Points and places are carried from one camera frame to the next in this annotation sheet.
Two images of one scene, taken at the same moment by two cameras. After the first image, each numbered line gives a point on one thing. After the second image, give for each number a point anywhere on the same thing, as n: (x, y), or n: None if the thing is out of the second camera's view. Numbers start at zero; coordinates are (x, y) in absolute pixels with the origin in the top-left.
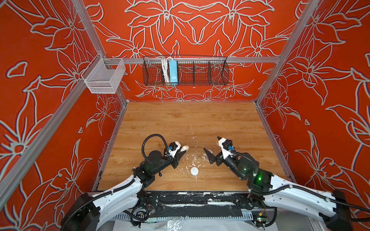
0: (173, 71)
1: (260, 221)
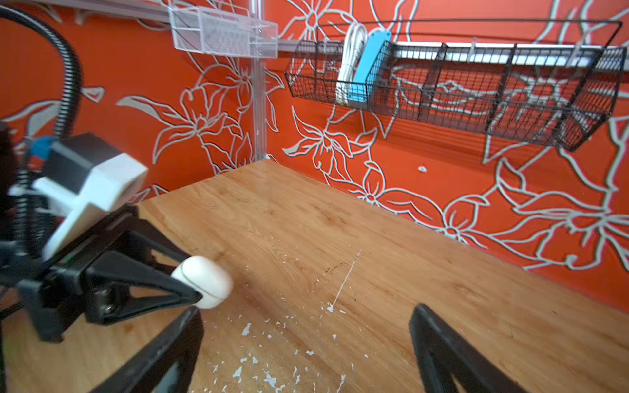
0: (373, 51)
1: None
